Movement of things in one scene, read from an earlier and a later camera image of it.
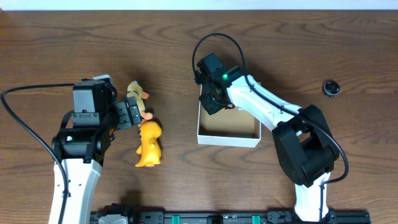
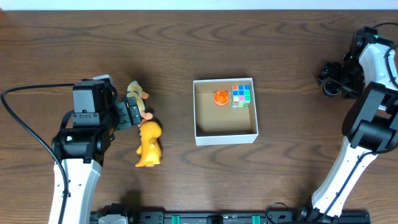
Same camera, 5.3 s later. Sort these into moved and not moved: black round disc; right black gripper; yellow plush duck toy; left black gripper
Moved: right black gripper
Not moved: black round disc; left black gripper; yellow plush duck toy
